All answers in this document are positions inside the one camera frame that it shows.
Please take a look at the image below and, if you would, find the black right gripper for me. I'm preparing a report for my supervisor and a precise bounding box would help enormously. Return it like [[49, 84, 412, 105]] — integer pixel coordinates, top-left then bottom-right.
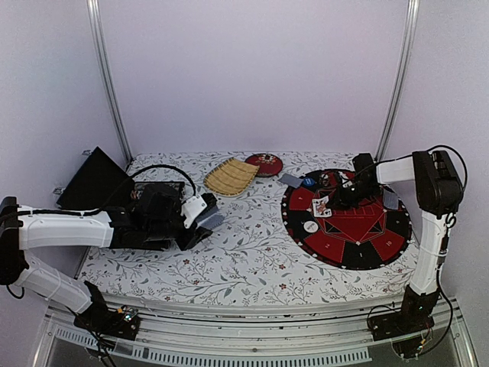
[[325, 180, 379, 210]]

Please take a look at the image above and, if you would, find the dealt card face down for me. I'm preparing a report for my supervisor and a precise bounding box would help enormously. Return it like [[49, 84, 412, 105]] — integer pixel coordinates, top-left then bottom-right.
[[278, 174, 303, 188], [383, 191, 399, 210]]

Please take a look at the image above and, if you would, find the red white poker chip stack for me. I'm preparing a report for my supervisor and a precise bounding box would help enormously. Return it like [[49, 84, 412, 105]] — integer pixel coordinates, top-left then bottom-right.
[[319, 173, 330, 187]]

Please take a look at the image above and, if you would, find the face up king card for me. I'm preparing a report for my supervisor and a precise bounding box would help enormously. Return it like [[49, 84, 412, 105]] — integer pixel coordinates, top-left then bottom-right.
[[312, 196, 332, 218]]

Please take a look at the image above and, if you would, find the blue small blind button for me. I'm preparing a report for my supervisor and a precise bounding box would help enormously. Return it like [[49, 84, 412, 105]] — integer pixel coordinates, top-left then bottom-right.
[[302, 177, 316, 187]]

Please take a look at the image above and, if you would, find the white dealer button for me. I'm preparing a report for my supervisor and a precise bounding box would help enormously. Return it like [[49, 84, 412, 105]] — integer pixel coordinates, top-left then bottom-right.
[[303, 220, 319, 233]]

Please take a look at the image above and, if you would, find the woven bamboo tray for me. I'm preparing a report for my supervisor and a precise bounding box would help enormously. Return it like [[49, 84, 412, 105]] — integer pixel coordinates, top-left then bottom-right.
[[203, 158, 259, 196]]

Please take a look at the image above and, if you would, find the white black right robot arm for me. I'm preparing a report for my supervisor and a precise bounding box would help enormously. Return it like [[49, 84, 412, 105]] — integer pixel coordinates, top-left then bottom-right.
[[328, 145, 468, 300]]

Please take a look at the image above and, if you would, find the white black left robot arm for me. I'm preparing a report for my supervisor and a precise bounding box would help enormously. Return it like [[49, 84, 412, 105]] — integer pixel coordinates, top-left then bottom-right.
[[1, 183, 217, 332]]

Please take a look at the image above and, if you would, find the black poker set case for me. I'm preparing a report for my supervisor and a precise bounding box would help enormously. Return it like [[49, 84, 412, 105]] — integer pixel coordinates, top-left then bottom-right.
[[56, 146, 186, 252]]

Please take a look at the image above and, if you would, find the round red black poker mat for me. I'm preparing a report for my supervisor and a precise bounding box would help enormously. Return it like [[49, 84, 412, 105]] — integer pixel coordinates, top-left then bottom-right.
[[281, 169, 412, 271]]

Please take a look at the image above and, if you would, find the red floral round plate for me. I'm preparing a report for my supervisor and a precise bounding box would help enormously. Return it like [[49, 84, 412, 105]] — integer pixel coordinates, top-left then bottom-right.
[[244, 153, 283, 177]]

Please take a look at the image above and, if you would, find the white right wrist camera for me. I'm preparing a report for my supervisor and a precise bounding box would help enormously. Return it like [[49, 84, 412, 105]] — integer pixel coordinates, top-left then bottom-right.
[[338, 171, 354, 188]]

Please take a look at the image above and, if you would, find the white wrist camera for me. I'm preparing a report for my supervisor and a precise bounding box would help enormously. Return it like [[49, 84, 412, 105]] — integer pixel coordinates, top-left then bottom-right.
[[180, 195, 208, 229], [338, 171, 354, 188]]

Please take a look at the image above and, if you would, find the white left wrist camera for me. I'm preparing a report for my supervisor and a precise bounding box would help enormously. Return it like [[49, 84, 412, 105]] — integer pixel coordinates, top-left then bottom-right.
[[180, 195, 208, 229]]

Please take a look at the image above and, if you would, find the aluminium frame post right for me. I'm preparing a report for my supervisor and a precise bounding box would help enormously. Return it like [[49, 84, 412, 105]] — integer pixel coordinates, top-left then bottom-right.
[[375, 0, 420, 161]]

